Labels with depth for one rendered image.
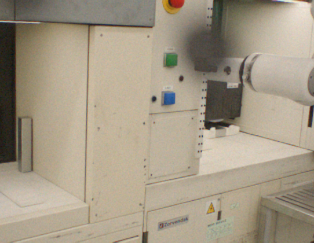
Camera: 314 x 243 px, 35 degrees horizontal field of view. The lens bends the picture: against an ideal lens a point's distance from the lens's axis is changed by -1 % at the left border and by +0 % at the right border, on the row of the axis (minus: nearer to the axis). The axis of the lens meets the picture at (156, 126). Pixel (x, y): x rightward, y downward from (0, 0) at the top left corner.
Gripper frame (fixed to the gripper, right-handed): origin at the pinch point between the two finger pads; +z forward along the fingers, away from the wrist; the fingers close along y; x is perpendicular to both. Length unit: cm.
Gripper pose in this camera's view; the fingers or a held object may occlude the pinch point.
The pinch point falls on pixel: (202, 64)
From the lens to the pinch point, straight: 120.7
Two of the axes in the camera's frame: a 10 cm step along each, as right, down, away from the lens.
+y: 7.7, -0.9, 6.3
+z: -6.3, -1.9, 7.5
